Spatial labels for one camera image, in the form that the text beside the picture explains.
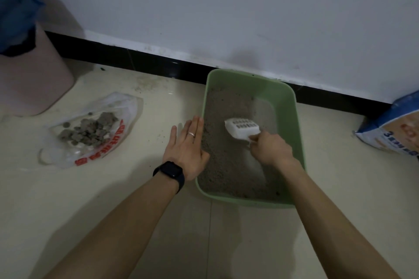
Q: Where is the person's right forearm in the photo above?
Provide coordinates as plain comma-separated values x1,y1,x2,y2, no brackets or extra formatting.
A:
279,158,404,279

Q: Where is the pink trash bin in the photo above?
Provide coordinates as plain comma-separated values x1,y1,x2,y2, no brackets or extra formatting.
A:
0,0,86,118

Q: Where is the blue bin liner bag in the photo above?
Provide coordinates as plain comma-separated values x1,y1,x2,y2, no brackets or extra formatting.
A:
0,0,45,58

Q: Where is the white slotted litter scoop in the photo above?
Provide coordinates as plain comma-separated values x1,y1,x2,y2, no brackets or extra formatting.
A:
224,118,262,145

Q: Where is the person's left hand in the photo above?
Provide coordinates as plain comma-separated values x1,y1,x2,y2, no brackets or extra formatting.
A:
163,116,210,180

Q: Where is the clear plastic bag red print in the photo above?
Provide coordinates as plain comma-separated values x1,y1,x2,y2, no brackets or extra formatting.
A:
39,92,144,170

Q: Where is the person's left forearm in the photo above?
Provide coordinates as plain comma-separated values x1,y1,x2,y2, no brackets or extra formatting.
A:
42,180,181,279

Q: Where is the person's right hand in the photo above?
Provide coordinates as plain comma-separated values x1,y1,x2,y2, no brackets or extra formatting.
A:
249,132,296,167

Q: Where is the grey cat litter sand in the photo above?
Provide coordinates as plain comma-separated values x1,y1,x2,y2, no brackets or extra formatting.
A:
198,87,286,201

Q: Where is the black wrist watch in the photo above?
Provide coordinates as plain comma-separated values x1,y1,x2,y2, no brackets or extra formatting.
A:
153,161,186,194

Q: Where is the green plastic litter box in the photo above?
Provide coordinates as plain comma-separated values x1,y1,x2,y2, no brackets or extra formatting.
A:
195,68,306,209

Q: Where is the pile of grey litter clumps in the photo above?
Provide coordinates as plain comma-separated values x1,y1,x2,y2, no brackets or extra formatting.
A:
58,111,120,147

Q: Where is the blue and white litter package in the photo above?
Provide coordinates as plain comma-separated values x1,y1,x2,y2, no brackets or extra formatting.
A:
353,90,419,160

